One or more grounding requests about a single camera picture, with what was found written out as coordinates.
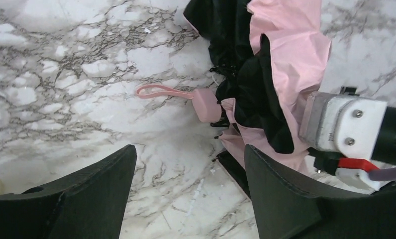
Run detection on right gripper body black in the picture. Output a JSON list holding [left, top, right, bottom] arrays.
[[310, 107, 396, 191]]

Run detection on pink folding umbrella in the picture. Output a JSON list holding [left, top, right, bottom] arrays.
[[136, 0, 331, 194]]

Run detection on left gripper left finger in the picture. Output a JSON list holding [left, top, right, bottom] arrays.
[[0, 145, 137, 239]]

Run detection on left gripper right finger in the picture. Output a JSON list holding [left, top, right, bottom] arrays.
[[244, 145, 396, 239]]

